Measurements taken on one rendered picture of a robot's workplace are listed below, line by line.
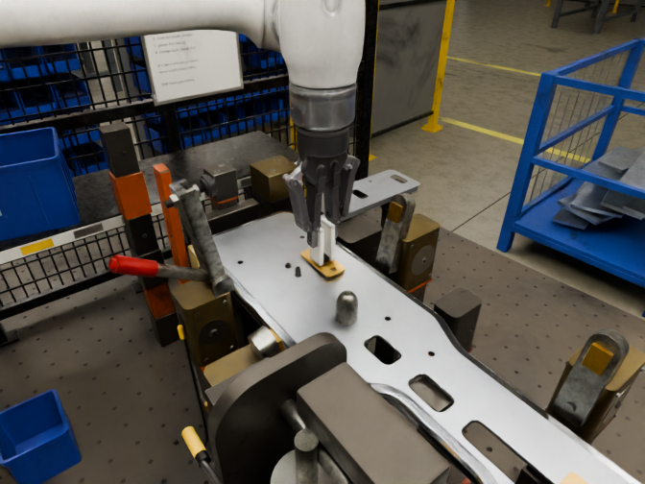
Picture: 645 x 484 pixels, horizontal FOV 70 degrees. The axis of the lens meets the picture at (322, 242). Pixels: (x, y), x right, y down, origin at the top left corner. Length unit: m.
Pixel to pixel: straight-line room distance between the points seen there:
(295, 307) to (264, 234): 0.21
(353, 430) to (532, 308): 0.96
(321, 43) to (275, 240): 0.39
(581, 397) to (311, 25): 0.53
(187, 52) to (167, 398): 0.74
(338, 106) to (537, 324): 0.79
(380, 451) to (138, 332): 0.89
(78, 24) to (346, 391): 0.50
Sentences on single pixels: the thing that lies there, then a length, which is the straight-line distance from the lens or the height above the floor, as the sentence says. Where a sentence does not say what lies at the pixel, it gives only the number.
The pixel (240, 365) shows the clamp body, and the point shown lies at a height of 1.07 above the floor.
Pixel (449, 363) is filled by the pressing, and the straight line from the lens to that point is 0.65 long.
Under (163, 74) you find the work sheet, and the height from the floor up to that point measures 1.21.
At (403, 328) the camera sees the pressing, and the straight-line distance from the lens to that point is 0.68.
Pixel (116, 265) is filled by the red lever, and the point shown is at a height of 1.14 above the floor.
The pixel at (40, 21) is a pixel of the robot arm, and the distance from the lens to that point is 0.63.
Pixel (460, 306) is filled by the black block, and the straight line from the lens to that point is 0.75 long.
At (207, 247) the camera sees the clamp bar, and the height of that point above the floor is 1.13.
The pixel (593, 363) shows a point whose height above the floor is 1.07.
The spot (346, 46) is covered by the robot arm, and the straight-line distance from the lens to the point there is 0.59.
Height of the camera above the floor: 1.47
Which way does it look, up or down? 34 degrees down
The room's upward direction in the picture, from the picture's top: straight up
